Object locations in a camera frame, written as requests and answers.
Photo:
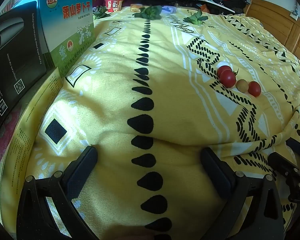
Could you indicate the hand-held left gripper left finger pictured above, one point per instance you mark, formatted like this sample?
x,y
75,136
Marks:
x,y
82,165

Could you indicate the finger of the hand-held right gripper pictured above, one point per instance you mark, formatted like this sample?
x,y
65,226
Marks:
x,y
298,145
280,161

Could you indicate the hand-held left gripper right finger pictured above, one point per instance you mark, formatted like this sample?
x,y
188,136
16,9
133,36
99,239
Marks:
x,y
216,170

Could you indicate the red cherry tomato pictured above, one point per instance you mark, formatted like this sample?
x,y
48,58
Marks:
x,y
228,78
254,88
223,69

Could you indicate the small brown longan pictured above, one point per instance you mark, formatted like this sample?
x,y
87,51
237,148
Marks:
x,y
242,85

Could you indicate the flat yellow printed box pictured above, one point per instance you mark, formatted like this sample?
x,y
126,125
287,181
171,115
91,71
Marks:
x,y
27,132

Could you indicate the yellow patterned blanket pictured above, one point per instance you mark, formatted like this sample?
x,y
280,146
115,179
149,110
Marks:
x,y
177,105

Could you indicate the red patterned cloth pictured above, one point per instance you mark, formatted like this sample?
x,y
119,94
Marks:
x,y
3,137

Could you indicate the wooden headboard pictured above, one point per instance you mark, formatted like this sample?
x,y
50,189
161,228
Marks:
x,y
282,22

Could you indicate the black product box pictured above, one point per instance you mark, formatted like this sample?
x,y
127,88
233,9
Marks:
x,y
15,55

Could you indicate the blue and green cardboard box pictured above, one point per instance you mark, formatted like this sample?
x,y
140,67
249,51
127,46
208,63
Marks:
x,y
65,30

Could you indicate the green leafy vegetable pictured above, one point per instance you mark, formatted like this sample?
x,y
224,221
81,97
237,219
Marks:
x,y
101,12
148,12
196,18

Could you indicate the white flat board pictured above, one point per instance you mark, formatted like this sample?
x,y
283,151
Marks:
x,y
220,5

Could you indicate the orange plastic bag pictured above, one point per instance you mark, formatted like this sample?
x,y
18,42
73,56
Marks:
x,y
203,7

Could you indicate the red instant noodle cup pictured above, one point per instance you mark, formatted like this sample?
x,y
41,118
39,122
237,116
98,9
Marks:
x,y
113,5

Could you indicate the orange snack packet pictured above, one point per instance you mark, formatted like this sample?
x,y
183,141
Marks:
x,y
136,7

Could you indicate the small blue box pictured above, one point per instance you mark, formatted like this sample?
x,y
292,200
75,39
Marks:
x,y
169,9

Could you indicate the white wall socket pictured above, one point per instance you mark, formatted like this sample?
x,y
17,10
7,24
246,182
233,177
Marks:
x,y
294,11

